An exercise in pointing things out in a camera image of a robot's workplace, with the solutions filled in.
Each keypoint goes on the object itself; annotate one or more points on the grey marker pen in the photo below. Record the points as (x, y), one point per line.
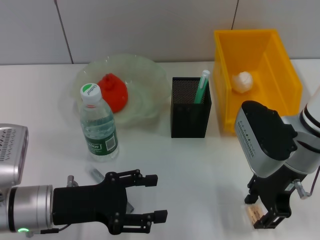
(96, 175)

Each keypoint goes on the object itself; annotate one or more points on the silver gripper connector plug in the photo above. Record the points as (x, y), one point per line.
(72, 181)
(301, 188)

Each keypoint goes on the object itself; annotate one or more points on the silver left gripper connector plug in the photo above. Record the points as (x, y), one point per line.
(72, 181)

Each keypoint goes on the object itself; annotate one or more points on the pale green glass fruit plate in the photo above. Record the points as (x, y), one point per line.
(145, 100)

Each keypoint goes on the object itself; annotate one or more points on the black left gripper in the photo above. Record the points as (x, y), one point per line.
(85, 205)

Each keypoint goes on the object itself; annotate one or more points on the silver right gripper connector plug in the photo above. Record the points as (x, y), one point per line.
(301, 188)

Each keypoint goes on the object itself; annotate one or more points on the tan rectangular eraser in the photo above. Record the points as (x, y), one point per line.
(255, 212)

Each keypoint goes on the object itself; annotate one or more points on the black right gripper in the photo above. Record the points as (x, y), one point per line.
(277, 190)

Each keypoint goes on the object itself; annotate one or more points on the white paper ball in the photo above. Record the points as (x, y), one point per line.
(242, 83)

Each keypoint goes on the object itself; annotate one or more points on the clear green-label water bottle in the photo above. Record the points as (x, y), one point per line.
(98, 125)

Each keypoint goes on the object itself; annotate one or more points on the red-orange toy orange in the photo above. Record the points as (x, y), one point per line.
(116, 95)

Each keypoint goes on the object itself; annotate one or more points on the yellow plastic bin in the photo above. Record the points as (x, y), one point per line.
(275, 75)

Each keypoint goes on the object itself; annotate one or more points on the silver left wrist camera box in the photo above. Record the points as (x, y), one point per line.
(11, 155)

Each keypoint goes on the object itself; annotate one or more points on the green utility knife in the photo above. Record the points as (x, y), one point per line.
(201, 90)

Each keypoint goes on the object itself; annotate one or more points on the black mesh pen holder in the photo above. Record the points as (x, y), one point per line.
(190, 120)

